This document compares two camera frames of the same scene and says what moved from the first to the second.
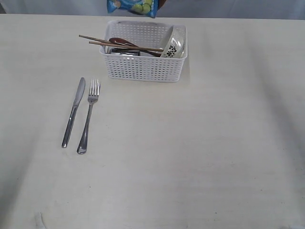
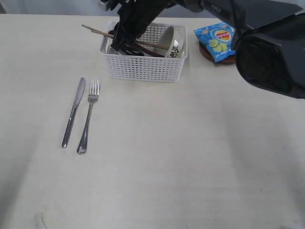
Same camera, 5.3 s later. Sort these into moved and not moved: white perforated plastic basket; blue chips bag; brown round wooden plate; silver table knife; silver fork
Moved: brown round wooden plate; blue chips bag
Not moved: silver fork; silver table knife; white perforated plastic basket
